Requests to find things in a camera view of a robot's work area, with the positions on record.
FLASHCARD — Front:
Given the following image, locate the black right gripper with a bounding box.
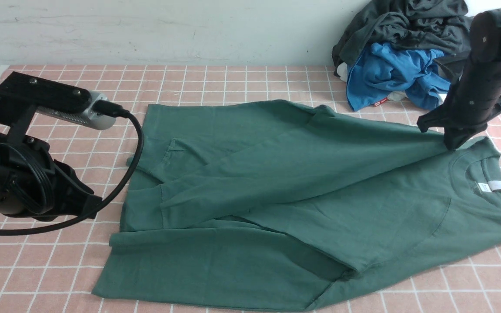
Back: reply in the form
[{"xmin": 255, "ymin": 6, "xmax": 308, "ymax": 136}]
[{"xmin": 417, "ymin": 59, "xmax": 501, "ymax": 150}]

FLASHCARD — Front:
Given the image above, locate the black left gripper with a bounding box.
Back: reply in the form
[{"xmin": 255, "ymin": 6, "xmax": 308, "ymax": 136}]
[{"xmin": 0, "ymin": 72, "xmax": 102, "ymax": 222}]

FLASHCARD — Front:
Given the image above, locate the green long-sleeved shirt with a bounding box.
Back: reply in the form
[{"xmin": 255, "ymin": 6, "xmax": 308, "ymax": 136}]
[{"xmin": 92, "ymin": 100, "xmax": 501, "ymax": 312}]

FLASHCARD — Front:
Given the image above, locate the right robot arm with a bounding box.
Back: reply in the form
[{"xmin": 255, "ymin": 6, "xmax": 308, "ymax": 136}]
[{"xmin": 417, "ymin": 8, "xmax": 501, "ymax": 150}]

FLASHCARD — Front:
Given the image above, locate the dark grey garment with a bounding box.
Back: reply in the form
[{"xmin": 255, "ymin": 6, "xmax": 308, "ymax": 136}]
[{"xmin": 331, "ymin": 0, "xmax": 472, "ymax": 67}]

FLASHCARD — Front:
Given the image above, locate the blue garment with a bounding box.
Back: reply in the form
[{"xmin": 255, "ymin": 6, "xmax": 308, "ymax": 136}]
[{"xmin": 346, "ymin": 42, "xmax": 451, "ymax": 111}]

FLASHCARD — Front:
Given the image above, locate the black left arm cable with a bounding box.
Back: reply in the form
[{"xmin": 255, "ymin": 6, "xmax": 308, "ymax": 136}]
[{"xmin": 0, "ymin": 109, "xmax": 145, "ymax": 236}]

